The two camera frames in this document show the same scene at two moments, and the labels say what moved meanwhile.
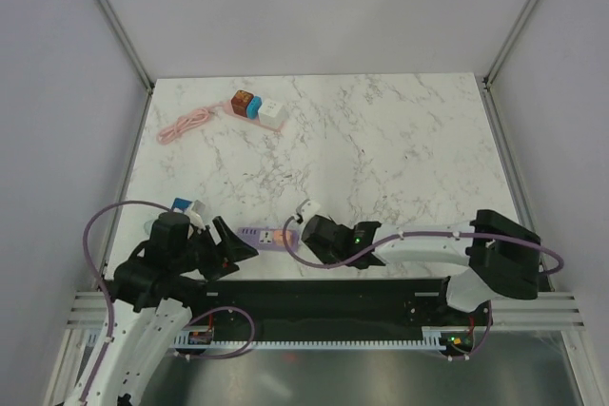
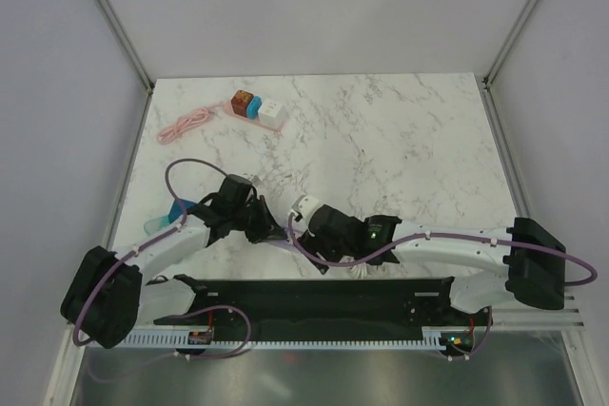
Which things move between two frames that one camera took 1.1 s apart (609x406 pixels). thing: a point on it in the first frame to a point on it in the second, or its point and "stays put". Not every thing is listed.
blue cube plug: x=181 y=203 stays put
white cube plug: x=271 y=112 stays put
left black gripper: x=222 y=255 to x=267 y=228
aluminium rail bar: x=511 y=311 stays put
